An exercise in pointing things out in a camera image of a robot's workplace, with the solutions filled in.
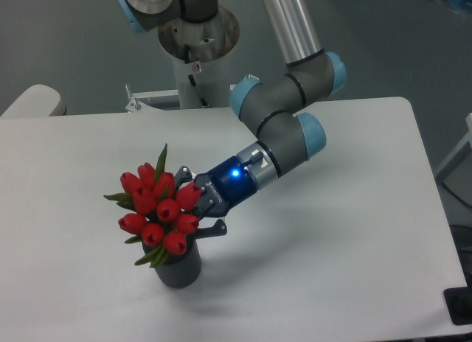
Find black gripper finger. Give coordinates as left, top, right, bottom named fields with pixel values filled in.
left=195, top=219, right=227, bottom=239
left=174, top=166, right=195, bottom=189

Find black cable on pedestal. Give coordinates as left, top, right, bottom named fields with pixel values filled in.
left=187, top=74, right=210, bottom=108

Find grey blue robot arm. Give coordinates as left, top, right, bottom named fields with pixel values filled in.
left=117, top=0, right=347, bottom=238

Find beige chair armrest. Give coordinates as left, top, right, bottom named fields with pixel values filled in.
left=1, top=84, right=68, bottom=119

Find black device at table corner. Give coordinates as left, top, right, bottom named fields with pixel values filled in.
left=443, top=287, right=471, bottom=326

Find white metal base frame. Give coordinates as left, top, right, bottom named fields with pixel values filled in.
left=124, top=74, right=260, bottom=114

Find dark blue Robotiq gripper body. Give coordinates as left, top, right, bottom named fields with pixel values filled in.
left=195, top=156, right=257, bottom=219

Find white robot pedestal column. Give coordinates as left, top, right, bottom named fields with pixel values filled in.
left=173, top=57, right=230, bottom=109

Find dark grey ribbed vase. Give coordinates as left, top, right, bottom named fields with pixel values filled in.
left=154, top=236, right=201, bottom=289

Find white furniture at right edge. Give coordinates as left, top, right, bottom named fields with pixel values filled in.
left=434, top=114, right=471, bottom=183

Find red tulip bouquet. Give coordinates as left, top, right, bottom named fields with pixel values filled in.
left=104, top=146, right=203, bottom=268

